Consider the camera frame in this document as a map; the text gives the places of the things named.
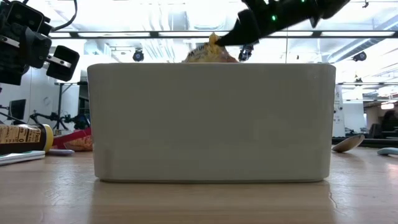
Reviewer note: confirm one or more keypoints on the black overhead crossbar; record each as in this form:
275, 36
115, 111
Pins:
186, 34

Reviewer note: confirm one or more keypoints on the grey plastic bin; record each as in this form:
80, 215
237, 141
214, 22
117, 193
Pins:
211, 124

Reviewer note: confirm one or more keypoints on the black office chair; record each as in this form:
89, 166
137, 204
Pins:
376, 130

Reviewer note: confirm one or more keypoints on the black ceiling spotlight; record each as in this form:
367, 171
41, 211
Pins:
359, 56
245, 53
138, 56

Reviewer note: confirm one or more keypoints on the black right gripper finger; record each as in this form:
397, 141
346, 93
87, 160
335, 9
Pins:
242, 38

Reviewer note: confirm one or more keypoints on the white standing banner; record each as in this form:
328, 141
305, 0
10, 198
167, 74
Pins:
339, 118

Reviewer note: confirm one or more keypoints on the red ramen noodle packet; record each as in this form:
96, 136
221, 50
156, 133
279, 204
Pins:
74, 141

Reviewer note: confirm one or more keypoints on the orange ramen noodle packet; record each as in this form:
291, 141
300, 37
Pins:
208, 54

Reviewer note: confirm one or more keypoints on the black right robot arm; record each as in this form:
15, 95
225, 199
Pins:
332, 6

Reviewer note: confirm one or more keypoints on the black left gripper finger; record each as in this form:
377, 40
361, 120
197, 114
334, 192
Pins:
37, 49
11, 65

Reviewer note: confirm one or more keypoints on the black computer monitor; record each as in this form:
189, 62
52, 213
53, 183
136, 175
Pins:
18, 109

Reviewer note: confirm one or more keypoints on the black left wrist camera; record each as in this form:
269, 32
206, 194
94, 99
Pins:
26, 17

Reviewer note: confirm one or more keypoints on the black tripod stand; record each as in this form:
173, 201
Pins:
59, 105

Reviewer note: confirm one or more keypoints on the spice jar yellow lid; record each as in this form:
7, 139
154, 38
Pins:
21, 137

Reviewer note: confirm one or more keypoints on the black aluminium table frame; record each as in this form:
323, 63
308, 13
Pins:
376, 142

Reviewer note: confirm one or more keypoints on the background black robot arm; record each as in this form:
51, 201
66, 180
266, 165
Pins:
77, 121

